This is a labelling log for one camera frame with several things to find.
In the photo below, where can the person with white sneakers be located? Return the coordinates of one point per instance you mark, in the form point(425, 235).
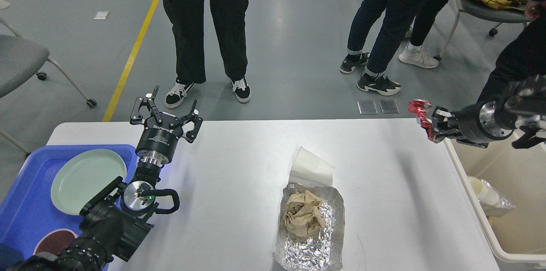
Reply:
point(414, 54)

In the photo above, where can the green plate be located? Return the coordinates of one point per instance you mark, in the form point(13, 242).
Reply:
point(83, 177)

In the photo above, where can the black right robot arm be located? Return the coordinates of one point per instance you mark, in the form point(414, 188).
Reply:
point(521, 106)

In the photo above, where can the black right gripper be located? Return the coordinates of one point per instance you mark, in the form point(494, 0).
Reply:
point(475, 125)

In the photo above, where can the blue plastic tray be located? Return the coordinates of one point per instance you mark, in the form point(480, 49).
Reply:
point(27, 212)

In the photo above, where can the grey chair right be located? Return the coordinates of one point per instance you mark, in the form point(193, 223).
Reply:
point(484, 13)

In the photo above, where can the person in dark jeans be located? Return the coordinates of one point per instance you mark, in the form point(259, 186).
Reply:
point(377, 30)

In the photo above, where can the red foil wrapper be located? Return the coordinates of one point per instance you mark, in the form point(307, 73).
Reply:
point(420, 108)

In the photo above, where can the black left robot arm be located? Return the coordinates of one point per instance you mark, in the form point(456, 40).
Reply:
point(115, 220)

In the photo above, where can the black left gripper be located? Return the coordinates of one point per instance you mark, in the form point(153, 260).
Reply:
point(157, 142)

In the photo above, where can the aluminium foil sheet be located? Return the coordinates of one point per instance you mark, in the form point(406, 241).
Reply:
point(320, 253)

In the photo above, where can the beige plastic bin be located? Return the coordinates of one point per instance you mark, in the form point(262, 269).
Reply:
point(520, 175)

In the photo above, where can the grey chair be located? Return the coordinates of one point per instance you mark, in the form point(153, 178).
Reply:
point(484, 13)
point(21, 59)

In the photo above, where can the crumpled brown paper on foil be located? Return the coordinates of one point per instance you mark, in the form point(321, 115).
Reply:
point(303, 218)

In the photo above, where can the grey chair left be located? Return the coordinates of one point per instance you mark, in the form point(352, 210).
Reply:
point(21, 59)

